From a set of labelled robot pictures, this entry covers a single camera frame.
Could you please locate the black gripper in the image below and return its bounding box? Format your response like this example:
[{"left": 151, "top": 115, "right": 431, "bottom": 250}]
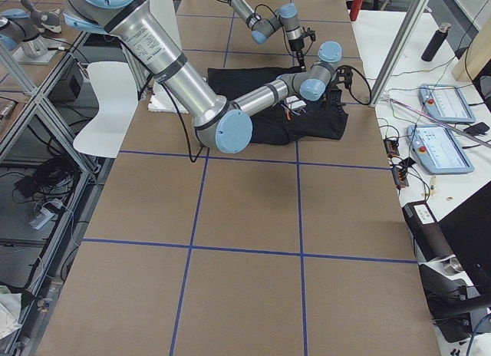
[
  {"left": 324, "top": 86, "right": 343, "bottom": 106},
  {"left": 289, "top": 38, "right": 306, "bottom": 71}
]

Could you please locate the black graphic t-shirt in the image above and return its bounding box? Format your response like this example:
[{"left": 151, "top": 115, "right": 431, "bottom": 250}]
[{"left": 207, "top": 66, "right": 348, "bottom": 145}]

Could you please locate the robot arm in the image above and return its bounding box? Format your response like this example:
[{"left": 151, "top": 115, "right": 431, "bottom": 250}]
[
  {"left": 223, "top": 0, "right": 315, "bottom": 71},
  {"left": 64, "top": 0, "right": 342, "bottom": 153}
]

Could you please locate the red cylinder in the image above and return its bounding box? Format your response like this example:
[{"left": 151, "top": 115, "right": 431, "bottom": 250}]
[{"left": 349, "top": 0, "right": 364, "bottom": 21}]

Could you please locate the metal rod green tip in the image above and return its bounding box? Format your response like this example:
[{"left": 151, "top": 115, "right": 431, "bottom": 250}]
[{"left": 381, "top": 94, "right": 491, "bottom": 148}]

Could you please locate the black bottle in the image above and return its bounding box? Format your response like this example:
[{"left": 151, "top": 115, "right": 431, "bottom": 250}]
[{"left": 420, "top": 22, "right": 452, "bottom": 62}]

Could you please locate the near blue teach pendant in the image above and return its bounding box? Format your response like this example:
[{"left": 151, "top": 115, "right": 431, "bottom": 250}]
[{"left": 407, "top": 124, "right": 474, "bottom": 175}]

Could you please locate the blue teach pendant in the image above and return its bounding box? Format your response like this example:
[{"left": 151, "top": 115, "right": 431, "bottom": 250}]
[
  {"left": 407, "top": 124, "right": 474, "bottom": 175},
  {"left": 419, "top": 84, "right": 476, "bottom": 124}
]

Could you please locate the far blue teach pendant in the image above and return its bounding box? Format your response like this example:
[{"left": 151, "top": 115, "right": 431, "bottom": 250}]
[{"left": 419, "top": 84, "right": 476, "bottom": 124}]

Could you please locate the white chair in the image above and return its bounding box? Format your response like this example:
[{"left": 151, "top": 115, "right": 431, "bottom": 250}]
[{"left": 73, "top": 61, "right": 138, "bottom": 158}]

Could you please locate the black monitor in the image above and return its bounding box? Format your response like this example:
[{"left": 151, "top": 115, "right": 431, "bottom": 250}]
[{"left": 439, "top": 184, "right": 491, "bottom": 294}]

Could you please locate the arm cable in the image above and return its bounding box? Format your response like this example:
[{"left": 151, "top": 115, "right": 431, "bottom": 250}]
[
  {"left": 252, "top": 2, "right": 295, "bottom": 58},
  {"left": 337, "top": 64, "right": 374, "bottom": 106}
]

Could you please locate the aluminium frame post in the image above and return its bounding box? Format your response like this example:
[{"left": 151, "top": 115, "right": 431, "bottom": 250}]
[{"left": 369, "top": 0, "right": 429, "bottom": 107}]

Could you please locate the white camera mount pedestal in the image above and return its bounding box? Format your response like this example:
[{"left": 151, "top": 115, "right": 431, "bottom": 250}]
[{"left": 148, "top": 0, "right": 188, "bottom": 114}]

